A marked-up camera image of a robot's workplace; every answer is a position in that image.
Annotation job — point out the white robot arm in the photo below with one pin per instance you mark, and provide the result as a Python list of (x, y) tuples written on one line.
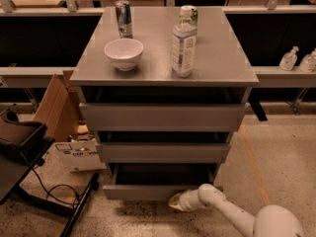
[(270, 221)]

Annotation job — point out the grey drawer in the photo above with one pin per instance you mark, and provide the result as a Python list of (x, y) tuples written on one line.
[(153, 152), (131, 181), (158, 117)]

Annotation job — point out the grey metal shelf rail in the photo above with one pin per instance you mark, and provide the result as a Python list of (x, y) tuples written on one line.
[(39, 77)]

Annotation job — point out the grey bottom drawer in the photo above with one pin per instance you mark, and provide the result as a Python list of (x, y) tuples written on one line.
[(131, 181)]

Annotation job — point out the silver blue drink can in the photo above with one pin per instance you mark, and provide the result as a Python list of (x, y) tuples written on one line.
[(123, 15)]

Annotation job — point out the grey middle drawer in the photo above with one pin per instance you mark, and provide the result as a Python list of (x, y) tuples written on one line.
[(153, 152)]

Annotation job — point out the brown cardboard box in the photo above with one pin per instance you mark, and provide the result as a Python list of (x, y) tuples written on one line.
[(59, 108)]

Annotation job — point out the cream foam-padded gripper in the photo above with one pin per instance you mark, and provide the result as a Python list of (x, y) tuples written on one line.
[(187, 200)]

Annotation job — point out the white ceramic bowl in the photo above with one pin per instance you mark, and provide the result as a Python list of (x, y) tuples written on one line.
[(124, 54)]

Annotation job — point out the black side table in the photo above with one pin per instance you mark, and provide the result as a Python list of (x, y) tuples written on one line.
[(13, 173)]

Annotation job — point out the white printed carton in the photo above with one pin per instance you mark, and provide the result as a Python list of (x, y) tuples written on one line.
[(79, 156)]

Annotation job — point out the clear plastic water bottle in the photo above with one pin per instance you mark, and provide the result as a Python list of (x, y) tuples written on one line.
[(184, 41)]

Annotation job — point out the grey drawer cabinet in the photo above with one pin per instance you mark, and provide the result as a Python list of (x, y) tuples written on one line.
[(222, 74)]

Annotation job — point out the grey top drawer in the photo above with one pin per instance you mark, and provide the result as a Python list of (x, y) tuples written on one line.
[(158, 117)]

